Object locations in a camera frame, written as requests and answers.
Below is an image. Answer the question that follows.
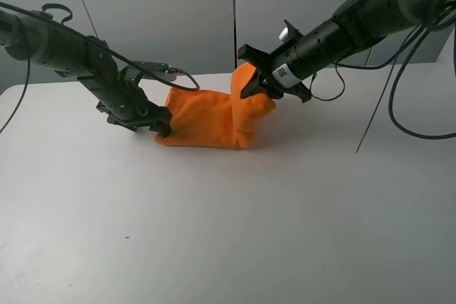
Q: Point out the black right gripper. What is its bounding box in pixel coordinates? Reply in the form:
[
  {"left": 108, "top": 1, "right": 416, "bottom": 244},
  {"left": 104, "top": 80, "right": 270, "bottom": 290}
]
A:
[{"left": 237, "top": 44, "right": 310, "bottom": 103}]

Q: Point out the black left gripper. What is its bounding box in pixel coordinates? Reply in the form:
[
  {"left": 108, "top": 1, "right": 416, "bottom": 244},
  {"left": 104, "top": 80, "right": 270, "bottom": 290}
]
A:
[{"left": 95, "top": 67, "right": 172, "bottom": 137}]

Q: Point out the orange microfiber towel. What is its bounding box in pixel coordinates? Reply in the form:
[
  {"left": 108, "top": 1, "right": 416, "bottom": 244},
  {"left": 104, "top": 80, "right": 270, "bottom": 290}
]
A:
[{"left": 155, "top": 63, "right": 276, "bottom": 150}]

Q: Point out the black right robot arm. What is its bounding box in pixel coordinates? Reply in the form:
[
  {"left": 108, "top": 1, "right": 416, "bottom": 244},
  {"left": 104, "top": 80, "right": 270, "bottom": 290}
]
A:
[{"left": 237, "top": 0, "right": 455, "bottom": 103}]

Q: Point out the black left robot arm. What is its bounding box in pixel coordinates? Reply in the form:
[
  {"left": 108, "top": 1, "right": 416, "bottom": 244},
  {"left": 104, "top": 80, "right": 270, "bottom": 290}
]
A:
[{"left": 1, "top": 11, "right": 172, "bottom": 136}]

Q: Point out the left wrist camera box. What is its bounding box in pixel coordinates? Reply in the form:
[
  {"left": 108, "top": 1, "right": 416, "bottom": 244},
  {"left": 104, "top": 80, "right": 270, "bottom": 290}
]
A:
[{"left": 120, "top": 61, "right": 177, "bottom": 83}]

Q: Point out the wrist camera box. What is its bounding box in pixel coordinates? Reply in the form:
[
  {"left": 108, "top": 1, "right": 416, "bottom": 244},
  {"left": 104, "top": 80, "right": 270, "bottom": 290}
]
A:
[
  {"left": 120, "top": 61, "right": 177, "bottom": 83},
  {"left": 279, "top": 20, "right": 303, "bottom": 43}
]

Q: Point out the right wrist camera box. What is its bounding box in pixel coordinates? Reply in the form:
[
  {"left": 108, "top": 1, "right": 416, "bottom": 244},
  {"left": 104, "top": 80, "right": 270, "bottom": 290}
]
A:
[{"left": 279, "top": 20, "right": 303, "bottom": 43}]

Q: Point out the black left camera cable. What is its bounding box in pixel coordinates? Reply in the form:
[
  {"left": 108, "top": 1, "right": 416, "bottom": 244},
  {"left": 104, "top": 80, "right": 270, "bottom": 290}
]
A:
[{"left": 0, "top": 0, "right": 201, "bottom": 134}]

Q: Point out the black camera cable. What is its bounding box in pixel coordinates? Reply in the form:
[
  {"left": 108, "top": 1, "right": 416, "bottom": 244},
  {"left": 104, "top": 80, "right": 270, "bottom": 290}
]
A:
[
  {"left": 308, "top": 61, "right": 346, "bottom": 102},
  {"left": 0, "top": 0, "right": 201, "bottom": 134}
]

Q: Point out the black right camera cable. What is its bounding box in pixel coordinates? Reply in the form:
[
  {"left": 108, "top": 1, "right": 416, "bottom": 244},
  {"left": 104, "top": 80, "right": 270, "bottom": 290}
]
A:
[{"left": 308, "top": 61, "right": 346, "bottom": 102}]

